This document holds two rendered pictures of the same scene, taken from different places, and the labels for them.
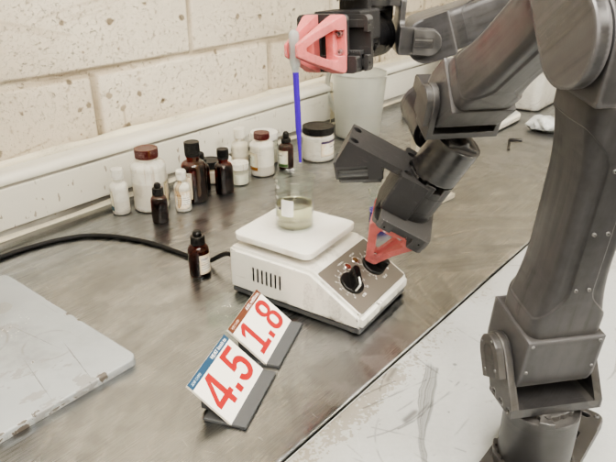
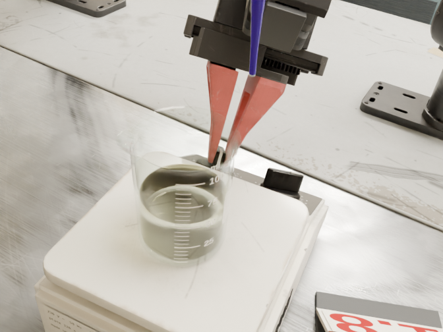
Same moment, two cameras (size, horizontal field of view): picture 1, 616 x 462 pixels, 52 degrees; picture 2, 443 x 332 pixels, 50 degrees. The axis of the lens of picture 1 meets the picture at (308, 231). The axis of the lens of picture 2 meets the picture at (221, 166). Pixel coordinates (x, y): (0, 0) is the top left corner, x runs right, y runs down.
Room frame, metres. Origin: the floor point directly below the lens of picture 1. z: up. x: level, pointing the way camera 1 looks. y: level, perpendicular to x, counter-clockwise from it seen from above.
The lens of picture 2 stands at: (0.78, 0.20, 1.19)
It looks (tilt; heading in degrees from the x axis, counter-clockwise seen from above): 40 degrees down; 258
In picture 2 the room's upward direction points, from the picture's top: 6 degrees clockwise
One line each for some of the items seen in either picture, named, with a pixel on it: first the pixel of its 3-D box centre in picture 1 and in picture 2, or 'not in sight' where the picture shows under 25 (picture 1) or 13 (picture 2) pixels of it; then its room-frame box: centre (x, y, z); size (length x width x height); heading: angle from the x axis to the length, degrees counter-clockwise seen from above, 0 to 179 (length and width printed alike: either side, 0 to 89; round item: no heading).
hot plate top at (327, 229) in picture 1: (295, 229); (186, 236); (0.75, 0.02, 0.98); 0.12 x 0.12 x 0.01; 57
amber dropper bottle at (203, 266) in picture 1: (198, 251); not in sight; (0.79, 0.15, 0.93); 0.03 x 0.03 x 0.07
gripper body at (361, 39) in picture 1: (345, 40); not in sight; (0.83, -0.05, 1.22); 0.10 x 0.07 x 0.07; 56
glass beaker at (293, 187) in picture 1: (294, 199); (178, 188); (0.76, 0.02, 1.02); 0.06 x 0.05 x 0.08; 7
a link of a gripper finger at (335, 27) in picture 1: (309, 46); not in sight; (0.77, 0.00, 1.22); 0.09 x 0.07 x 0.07; 146
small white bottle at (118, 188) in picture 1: (118, 191); not in sight; (1.00, 0.32, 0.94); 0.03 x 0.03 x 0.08
